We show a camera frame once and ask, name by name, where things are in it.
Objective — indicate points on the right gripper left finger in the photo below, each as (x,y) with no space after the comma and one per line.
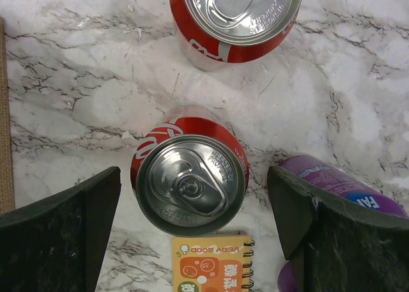
(59,243)

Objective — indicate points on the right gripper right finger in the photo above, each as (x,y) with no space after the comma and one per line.
(333,244)

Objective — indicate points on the red cola can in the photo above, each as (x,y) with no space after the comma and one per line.
(189,175)
(215,33)

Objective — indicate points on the orange spiral notebook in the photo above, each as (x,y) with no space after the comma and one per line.
(220,262)

